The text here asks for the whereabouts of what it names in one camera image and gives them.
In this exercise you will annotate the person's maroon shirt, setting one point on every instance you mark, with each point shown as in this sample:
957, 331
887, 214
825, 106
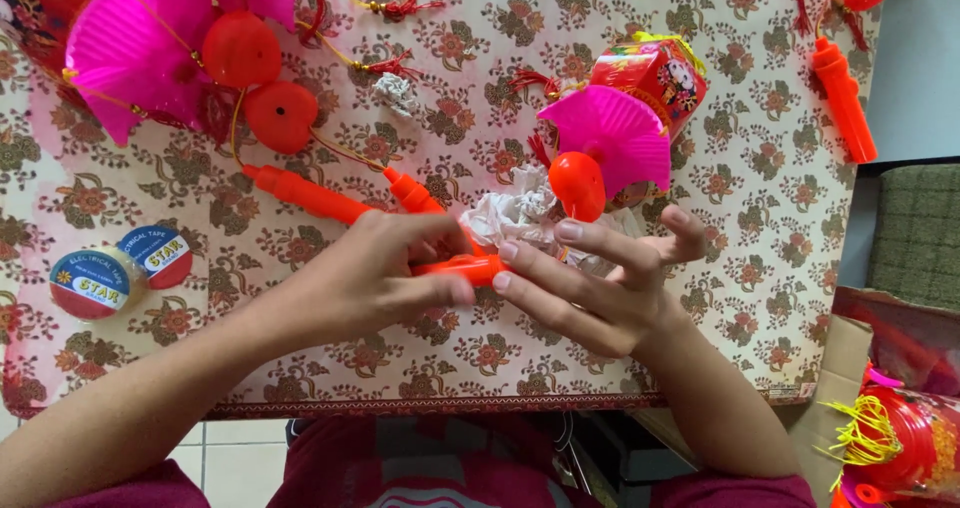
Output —
450, 470

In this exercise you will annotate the small crumpled white tissue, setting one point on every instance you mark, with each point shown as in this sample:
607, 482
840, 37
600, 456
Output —
396, 93

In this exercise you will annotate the cardboard box of red lanterns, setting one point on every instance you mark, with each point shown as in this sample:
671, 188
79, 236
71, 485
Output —
892, 418

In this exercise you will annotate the red printed paper lantern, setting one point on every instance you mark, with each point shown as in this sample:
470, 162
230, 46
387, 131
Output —
660, 76

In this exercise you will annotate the orange plastic lantern cap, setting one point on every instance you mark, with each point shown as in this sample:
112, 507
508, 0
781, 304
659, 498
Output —
577, 187

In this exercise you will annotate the large pink paper lantern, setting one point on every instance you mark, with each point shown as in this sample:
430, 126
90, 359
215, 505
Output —
127, 57

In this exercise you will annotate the person's left hand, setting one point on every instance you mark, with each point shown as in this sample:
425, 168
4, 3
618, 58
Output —
352, 283

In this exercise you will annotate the person's right hand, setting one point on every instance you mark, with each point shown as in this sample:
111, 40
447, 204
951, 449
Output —
607, 305

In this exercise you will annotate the clear tape roll blue label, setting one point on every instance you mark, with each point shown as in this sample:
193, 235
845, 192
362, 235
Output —
161, 256
94, 286

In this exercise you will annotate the red patterned folded lantern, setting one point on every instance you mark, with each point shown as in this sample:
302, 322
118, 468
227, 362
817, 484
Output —
45, 5

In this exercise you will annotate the large crumpled white tissue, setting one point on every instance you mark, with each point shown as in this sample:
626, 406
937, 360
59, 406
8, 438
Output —
517, 211

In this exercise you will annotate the green checked chair cushion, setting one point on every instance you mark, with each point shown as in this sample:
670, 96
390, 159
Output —
919, 230

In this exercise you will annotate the floral patterned tablecloth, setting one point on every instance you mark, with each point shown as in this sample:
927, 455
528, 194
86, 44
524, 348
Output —
750, 215

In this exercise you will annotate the small pink paper lantern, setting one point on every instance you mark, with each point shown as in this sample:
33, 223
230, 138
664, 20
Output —
611, 132

